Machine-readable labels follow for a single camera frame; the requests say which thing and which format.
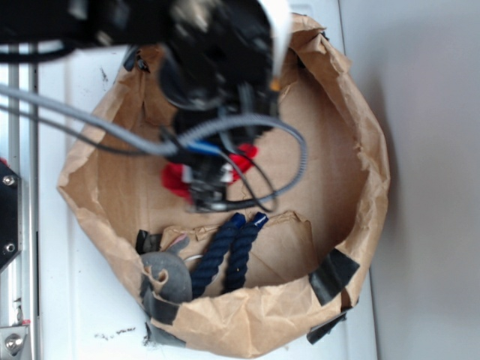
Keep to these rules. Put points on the brown paper bag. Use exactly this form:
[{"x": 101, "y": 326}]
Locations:
[{"x": 259, "y": 280}]

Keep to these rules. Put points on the black tape strip front left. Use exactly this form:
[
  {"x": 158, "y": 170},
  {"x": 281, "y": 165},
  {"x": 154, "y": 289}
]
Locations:
[{"x": 157, "y": 335}]

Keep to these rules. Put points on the black tape strip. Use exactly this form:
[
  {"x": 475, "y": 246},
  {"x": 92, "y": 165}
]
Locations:
[
  {"x": 157, "y": 335},
  {"x": 320, "y": 331}
]

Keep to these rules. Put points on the grey round stone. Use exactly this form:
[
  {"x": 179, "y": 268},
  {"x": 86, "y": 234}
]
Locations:
[{"x": 172, "y": 275}]

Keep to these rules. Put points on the black tape strip front right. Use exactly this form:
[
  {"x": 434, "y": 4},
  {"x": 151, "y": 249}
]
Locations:
[{"x": 320, "y": 331}]

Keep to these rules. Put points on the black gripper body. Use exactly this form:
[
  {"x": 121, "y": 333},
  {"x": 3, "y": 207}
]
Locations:
[{"x": 222, "y": 73}]

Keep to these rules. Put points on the aluminium rail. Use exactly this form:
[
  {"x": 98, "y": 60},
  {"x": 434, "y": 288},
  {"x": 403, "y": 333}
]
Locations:
[{"x": 19, "y": 231}]

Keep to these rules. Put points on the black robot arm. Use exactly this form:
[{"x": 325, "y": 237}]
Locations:
[{"x": 33, "y": 32}]

